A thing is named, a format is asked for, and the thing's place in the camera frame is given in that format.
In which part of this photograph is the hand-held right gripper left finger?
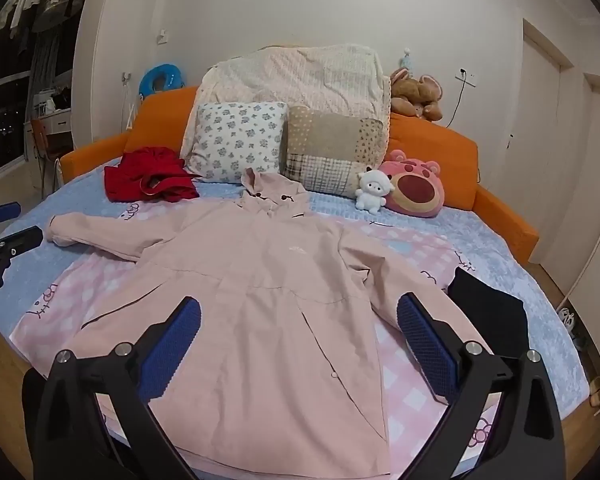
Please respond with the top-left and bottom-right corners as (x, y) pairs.
(32, 296), (203, 480)

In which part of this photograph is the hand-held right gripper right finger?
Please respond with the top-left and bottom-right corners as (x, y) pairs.
(396, 291), (566, 480)

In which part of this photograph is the pink hooded jacket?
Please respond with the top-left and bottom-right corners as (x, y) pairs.
(45, 169), (481, 476)

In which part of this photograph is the black folded garment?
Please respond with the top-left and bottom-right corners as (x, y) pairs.
(446, 267), (529, 361)

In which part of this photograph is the brown chair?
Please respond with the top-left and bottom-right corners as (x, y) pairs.
(30, 120), (61, 181)

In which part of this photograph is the pink checked cartoon blanket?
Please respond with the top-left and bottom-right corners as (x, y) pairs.
(10, 200), (496, 471)

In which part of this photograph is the white desk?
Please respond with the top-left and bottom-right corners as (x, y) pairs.
(30, 107), (73, 136)

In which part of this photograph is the red garment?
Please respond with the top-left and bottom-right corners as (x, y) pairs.
(104, 147), (201, 204)

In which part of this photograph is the pink bear plush cushion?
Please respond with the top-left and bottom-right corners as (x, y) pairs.
(377, 149), (446, 219)

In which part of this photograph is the white lamb plush toy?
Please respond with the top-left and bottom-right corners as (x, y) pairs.
(355, 166), (396, 214)

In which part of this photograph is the white curved pole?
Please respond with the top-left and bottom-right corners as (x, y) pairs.
(555, 160), (600, 311)

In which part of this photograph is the floral white pillow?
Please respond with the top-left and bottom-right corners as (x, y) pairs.
(187, 101), (289, 184)

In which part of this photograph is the beige patchwork pillow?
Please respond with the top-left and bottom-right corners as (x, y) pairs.
(284, 106), (386, 200)

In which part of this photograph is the white wardrobe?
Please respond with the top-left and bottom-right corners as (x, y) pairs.
(522, 17), (600, 311)

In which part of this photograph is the brown bear plush toy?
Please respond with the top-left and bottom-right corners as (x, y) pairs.
(390, 67), (444, 122)

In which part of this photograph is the cream quilted blanket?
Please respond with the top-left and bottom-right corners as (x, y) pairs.
(180, 44), (392, 161)

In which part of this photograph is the blue swim ring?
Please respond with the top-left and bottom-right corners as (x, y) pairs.
(139, 64), (177, 96)

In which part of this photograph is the orange bed frame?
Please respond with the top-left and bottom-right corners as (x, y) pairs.
(60, 85), (540, 264)

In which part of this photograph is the black power cable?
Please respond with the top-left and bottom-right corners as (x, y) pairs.
(445, 72), (468, 128)

